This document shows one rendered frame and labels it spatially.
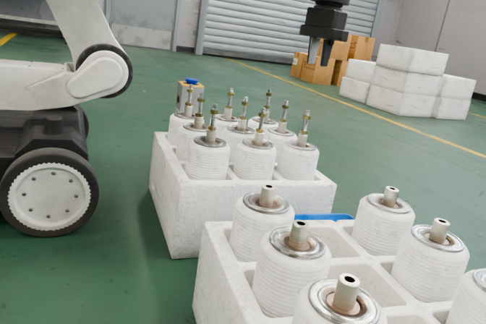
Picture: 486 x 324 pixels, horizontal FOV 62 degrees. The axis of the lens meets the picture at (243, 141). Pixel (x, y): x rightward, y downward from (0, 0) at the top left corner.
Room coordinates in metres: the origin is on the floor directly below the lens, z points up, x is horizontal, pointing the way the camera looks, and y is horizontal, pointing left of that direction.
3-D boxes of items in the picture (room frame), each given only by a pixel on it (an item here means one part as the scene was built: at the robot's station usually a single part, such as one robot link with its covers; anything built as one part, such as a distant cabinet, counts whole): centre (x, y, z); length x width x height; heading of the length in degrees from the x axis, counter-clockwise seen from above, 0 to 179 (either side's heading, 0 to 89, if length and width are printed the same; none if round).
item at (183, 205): (1.03, 0.01, 0.09); 0.39 x 0.39 x 0.18; 23
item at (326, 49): (0.95, -0.16, 0.48); 0.03 x 0.02 x 0.06; 135
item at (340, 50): (4.86, -0.87, 0.45); 0.30 x 0.24 x 0.30; 27
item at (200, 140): (0.87, 0.07, 0.25); 0.08 x 0.08 x 0.01
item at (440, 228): (0.56, -0.31, 0.26); 0.02 x 0.02 x 0.03
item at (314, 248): (0.48, -0.09, 0.25); 0.08 x 0.08 x 0.01
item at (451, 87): (3.72, -1.68, 0.27); 0.39 x 0.39 x 0.18; 27
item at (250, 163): (0.92, -0.04, 0.16); 0.10 x 0.10 x 0.18
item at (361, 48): (5.03, -1.18, 0.45); 0.30 x 0.24 x 0.30; 23
